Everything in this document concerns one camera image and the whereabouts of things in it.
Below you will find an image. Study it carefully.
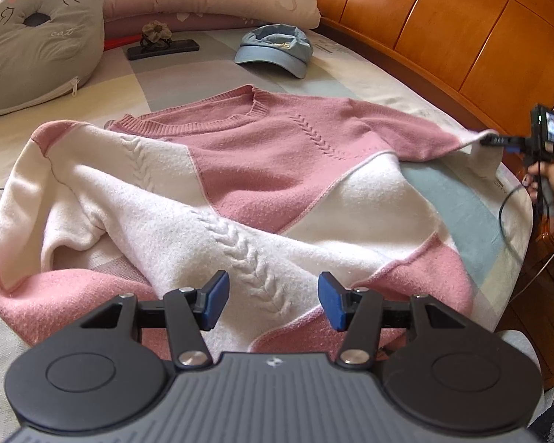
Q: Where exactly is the blue baseball cap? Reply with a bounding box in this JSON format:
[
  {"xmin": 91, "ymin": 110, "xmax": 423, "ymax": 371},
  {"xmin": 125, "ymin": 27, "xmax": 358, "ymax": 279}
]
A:
[{"xmin": 234, "ymin": 24, "xmax": 313, "ymax": 79}]

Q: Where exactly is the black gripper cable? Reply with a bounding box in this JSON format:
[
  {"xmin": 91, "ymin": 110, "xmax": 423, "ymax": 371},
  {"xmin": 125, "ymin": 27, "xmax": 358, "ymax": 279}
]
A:
[{"xmin": 497, "ymin": 184, "xmax": 544, "ymax": 264}]

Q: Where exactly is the wooden headboard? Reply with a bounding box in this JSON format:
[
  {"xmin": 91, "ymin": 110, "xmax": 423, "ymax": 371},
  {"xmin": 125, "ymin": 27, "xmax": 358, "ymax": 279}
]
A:
[{"xmin": 317, "ymin": 0, "xmax": 554, "ymax": 386}]

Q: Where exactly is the grey cat face cushion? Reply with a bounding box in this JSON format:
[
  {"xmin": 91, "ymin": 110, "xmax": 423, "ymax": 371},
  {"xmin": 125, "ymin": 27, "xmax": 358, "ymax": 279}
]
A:
[{"xmin": 0, "ymin": 0, "xmax": 105, "ymax": 116}]

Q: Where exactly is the pink and white knit sweater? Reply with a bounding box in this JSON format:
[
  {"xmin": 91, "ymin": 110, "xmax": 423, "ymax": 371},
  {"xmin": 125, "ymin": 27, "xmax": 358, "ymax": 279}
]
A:
[{"xmin": 0, "ymin": 85, "xmax": 479, "ymax": 354}]

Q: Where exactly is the black hair clip with flower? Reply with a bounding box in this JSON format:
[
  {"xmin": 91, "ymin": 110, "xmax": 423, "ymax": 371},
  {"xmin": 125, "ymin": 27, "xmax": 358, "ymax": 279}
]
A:
[{"xmin": 126, "ymin": 20, "xmax": 200, "ymax": 61}]

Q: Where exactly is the person's right hand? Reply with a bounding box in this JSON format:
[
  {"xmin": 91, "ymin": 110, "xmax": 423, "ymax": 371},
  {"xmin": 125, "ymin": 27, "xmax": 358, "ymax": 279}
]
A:
[{"xmin": 522, "ymin": 162, "xmax": 554, "ymax": 203}]

